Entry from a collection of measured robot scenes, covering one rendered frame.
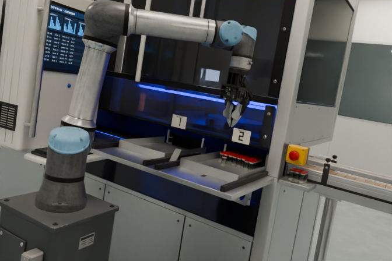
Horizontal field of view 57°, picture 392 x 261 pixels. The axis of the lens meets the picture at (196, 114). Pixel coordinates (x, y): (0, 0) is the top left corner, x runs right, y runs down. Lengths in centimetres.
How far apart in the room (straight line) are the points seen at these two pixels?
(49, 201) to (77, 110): 30
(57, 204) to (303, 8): 116
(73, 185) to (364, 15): 563
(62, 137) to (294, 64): 94
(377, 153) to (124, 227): 467
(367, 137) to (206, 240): 461
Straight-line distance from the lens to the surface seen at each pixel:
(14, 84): 177
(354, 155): 615
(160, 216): 191
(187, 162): 145
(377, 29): 623
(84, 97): 124
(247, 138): 160
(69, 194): 115
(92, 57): 124
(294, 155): 150
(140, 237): 203
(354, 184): 161
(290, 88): 154
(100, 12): 113
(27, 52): 172
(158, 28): 112
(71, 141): 111
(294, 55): 155
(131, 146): 162
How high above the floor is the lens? 123
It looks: 5 degrees down
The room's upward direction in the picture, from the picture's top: 9 degrees clockwise
